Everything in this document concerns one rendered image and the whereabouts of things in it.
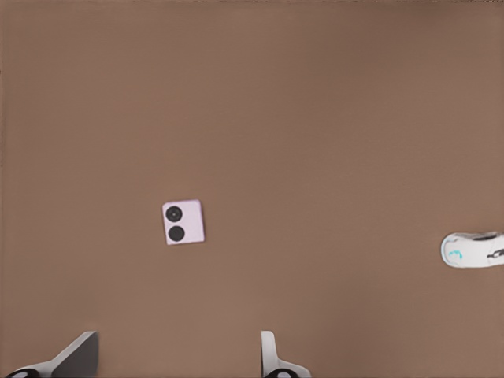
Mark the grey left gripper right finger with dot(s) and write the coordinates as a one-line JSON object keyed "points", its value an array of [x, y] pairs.
{"points": [[271, 354]]}

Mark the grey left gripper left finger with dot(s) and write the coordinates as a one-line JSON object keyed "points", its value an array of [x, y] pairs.
{"points": [[75, 356]]}

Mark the pink box with black circles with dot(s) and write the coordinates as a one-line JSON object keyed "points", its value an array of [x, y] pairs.
{"points": [[184, 222]]}

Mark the white shoe with teal mark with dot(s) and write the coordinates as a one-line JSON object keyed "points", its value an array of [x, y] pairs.
{"points": [[468, 250]]}

